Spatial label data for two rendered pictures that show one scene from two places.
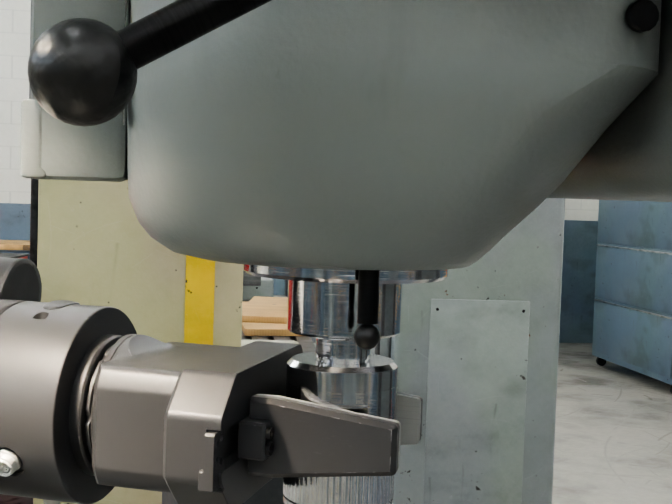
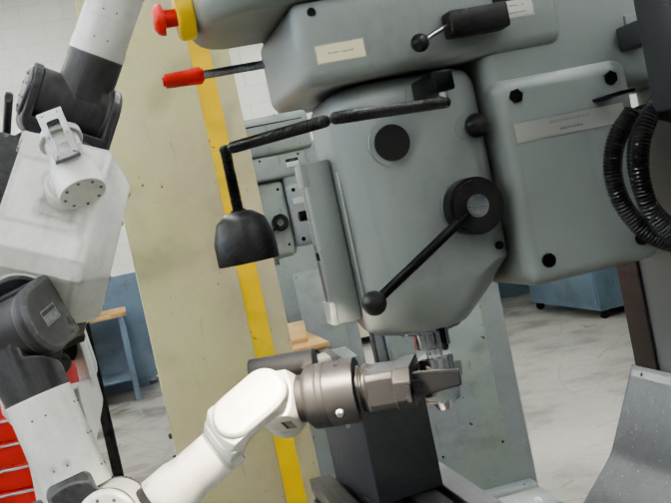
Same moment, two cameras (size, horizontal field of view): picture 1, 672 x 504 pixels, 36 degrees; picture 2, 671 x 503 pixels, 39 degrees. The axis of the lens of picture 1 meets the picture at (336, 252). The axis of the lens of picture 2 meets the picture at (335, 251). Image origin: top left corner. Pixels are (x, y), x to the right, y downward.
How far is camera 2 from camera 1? 85 cm
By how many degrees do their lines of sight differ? 3
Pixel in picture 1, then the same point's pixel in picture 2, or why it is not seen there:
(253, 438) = (417, 384)
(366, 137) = (435, 294)
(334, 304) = (430, 338)
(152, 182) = (377, 319)
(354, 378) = (441, 359)
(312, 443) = (434, 381)
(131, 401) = (377, 383)
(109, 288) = (202, 349)
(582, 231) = not seen: hidden behind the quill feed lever
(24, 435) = (344, 402)
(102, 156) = (354, 313)
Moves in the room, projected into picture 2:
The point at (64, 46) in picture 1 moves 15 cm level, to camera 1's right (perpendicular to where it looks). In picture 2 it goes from (372, 300) to (498, 272)
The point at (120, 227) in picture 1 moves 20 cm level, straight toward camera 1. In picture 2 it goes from (200, 307) to (209, 310)
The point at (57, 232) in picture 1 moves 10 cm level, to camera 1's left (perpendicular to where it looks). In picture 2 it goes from (160, 321) to (127, 328)
